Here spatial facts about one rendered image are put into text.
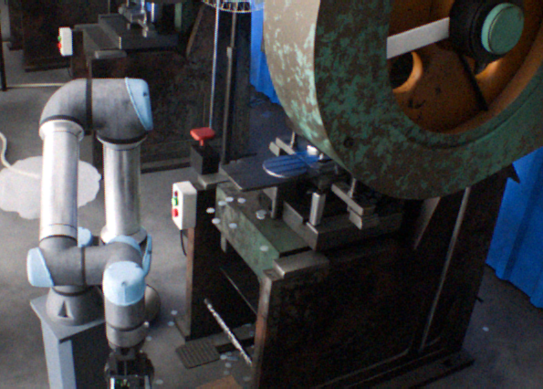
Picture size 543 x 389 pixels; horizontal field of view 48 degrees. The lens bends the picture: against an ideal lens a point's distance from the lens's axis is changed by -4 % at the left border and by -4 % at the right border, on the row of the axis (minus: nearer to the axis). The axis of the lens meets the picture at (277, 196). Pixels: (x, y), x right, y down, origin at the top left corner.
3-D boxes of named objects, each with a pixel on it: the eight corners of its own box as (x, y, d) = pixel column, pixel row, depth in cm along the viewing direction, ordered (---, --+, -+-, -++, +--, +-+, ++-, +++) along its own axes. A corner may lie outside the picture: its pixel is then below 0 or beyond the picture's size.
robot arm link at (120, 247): (85, 233, 125) (84, 266, 115) (141, 231, 127) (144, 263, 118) (88, 265, 128) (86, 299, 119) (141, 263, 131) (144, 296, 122)
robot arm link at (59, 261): (36, 68, 135) (24, 275, 112) (86, 68, 138) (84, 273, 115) (41, 99, 145) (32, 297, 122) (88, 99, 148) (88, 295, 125)
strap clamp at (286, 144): (296, 172, 194) (299, 141, 189) (268, 149, 206) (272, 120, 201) (312, 169, 197) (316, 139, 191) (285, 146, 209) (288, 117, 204)
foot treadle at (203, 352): (186, 379, 194) (186, 367, 192) (173, 358, 202) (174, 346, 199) (340, 330, 222) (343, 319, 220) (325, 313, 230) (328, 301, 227)
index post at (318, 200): (313, 226, 168) (318, 194, 164) (308, 219, 171) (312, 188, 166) (322, 224, 170) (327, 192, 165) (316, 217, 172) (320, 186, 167)
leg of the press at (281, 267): (255, 456, 185) (289, 197, 140) (238, 428, 194) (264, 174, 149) (473, 364, 229) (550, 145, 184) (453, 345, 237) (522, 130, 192)
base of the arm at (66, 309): (61, 333, 158) (57, 304, 153) (37, 301, 168) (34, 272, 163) (113, 313, 167) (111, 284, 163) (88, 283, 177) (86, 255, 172)
